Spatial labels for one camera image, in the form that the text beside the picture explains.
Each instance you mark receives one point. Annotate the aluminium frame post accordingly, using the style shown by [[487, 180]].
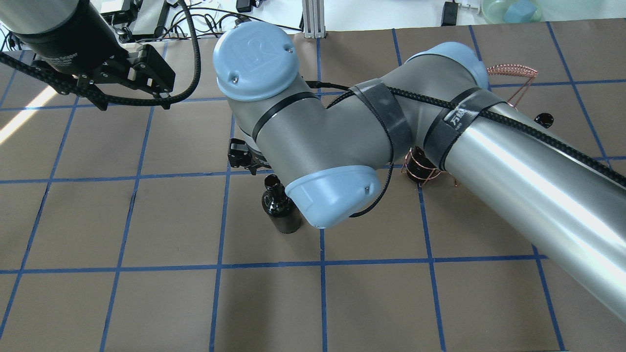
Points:
[[313, 15]]

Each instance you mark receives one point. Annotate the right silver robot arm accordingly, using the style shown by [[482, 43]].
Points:
[[569, 205]]

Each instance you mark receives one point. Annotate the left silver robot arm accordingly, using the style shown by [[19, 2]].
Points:
[[100, 95]]

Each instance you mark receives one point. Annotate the black power adapter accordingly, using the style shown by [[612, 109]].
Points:
[[449, 13]]

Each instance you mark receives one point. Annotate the blue sponge block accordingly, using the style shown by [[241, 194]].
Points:
[[520, 11]]

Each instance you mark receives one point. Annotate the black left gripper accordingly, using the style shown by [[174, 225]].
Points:
[[72, 43]]

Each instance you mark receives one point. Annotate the brown gridded table mat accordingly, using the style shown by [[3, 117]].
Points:
[[127, 230]]

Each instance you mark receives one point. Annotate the black wine bottle slot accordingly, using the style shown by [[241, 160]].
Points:
[[545, 120], [418, 167]]

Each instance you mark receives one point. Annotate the black wine bottle front slot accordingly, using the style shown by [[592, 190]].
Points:
[[418, 167]]

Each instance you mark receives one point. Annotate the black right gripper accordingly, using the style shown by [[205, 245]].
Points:
[[240, 152]]

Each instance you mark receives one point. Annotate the black wine bottle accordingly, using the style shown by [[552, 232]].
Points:
[[281, 209]]

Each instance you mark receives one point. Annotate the black wine bottle rear slot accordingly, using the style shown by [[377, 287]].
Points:
[[545, 120]]

